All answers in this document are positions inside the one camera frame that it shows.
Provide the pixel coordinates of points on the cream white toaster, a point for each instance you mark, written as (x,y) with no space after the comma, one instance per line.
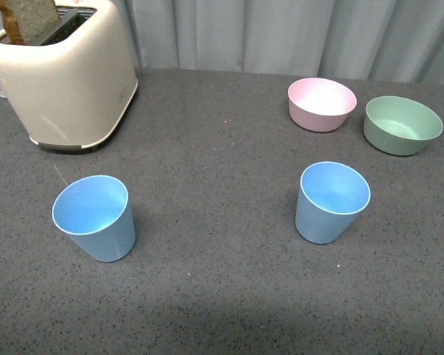
(72,94)

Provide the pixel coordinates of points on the blue plastic cup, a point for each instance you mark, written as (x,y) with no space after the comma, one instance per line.
(95,213)
(330,197)

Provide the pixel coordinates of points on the pink plastic bowl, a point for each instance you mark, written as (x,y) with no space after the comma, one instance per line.
(319,104)

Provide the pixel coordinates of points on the green plastic bowl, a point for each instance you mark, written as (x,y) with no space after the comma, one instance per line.
(400,126)

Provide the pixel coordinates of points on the toast bread slice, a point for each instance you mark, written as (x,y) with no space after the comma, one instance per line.
(25,20)

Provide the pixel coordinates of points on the grey curtain backdrop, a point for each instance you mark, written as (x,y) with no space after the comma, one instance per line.
(399,41)

